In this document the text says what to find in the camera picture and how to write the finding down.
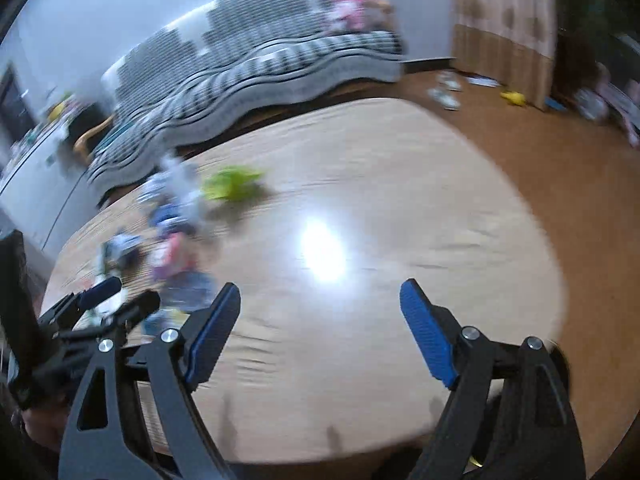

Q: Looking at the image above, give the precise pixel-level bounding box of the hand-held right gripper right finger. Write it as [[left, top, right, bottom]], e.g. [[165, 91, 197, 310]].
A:
[[399, 278, 586, 480]]

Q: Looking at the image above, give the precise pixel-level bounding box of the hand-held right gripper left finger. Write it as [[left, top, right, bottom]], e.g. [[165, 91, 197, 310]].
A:
[[59, 282, 242, 480]]

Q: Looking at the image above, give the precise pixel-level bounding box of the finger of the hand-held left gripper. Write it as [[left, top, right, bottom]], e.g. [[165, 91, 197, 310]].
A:
[[97, 291, 162, 348], [37, 277, 123, 333]]

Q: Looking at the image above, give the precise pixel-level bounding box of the white blue packet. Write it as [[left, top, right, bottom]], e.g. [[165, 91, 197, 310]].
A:
[[100, 232, 143, 273]]

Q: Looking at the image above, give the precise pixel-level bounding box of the blue crinkled packet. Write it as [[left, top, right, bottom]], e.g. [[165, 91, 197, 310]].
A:
[[150, 272, 219, 331]]

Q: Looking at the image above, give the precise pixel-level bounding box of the pink snack wrapper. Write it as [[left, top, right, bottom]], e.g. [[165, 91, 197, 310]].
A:
[[150, 232, 197, 281]]

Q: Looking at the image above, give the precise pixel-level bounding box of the blue silver wrapper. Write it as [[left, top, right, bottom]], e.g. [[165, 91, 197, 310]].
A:
[[147, 200, 211, 241]]

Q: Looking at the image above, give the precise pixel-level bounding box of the green snack bag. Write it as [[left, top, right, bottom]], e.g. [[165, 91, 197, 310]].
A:
[[202, 165, 266, 207]]

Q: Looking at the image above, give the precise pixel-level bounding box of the white cabinet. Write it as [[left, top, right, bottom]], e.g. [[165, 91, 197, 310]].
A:
[[0, 120, 101, 261]]

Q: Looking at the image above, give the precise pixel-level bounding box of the black box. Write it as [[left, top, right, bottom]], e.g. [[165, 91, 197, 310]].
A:
[[67, 102, 108, 146]]

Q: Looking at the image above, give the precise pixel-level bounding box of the yellow item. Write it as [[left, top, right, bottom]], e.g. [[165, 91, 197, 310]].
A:
[[47, 92, 81, 123]]

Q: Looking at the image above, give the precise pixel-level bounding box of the dark framed screen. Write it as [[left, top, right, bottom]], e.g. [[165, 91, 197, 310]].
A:
[[0, 67, 38, 146]]

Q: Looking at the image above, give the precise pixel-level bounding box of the black white striped blanket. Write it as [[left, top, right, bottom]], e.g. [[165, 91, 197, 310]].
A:
[[85, 0, 407, 201]]

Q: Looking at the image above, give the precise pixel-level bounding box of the beige patterned curtain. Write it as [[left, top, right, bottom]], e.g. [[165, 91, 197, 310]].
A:
[[450, 0, 558, 111]]

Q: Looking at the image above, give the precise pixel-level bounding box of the pink plush toy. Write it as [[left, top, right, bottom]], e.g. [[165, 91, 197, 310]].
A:
[[325, 0, 396, 36]]

